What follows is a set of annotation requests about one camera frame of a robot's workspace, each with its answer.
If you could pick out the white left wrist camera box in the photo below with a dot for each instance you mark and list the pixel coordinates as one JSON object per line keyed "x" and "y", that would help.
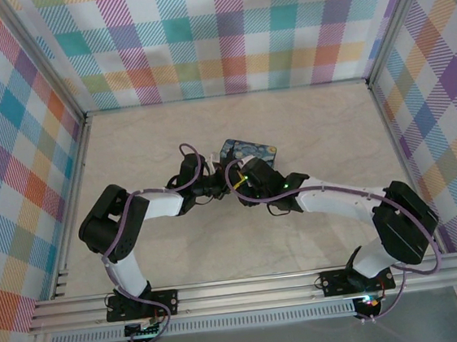
{"x": 212, "y": 161}

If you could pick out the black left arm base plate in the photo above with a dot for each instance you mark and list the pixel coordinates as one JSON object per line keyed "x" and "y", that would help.
{"x": 164, "y": 302}

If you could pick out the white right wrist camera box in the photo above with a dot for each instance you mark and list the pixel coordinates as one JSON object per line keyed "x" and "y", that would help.
{"x": 247, "y": 160}

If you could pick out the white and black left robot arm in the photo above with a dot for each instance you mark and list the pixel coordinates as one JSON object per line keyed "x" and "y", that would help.
{"x": 162, "y": 204}

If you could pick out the plaid cloth backdrop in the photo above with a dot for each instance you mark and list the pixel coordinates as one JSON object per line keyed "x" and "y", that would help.
{"x": 218, "y": 33}
{"x": 2, "y": 162}
{"x": 447, "y": 115}

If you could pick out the starry night print tin box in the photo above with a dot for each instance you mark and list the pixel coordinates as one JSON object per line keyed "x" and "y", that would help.
{"x": 250, "y": 149}

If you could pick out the aluminium corner post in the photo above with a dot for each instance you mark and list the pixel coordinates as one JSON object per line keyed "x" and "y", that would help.
{"x": 397, "y": 22}
{"x": 43, "y": 61}

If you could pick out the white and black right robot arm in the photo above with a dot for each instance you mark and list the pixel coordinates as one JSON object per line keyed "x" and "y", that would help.
{"x": 338, "y": 204}

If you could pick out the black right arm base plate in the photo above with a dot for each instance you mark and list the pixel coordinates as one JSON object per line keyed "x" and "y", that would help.
{"x": 334, "y": 282}

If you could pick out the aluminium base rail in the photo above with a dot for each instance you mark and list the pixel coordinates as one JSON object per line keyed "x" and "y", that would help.
{"x": 245, "y": 293}

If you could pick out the aluminium table edge rail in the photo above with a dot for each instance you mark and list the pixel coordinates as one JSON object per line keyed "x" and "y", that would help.
{"x": 75, "y": 175}
{"x": 225, "y": 96}
{"x": 398, "y": 149}

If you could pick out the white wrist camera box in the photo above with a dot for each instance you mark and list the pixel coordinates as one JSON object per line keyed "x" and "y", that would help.
{"x": 247, "y": 160}
{"x": 212, "y": 161}

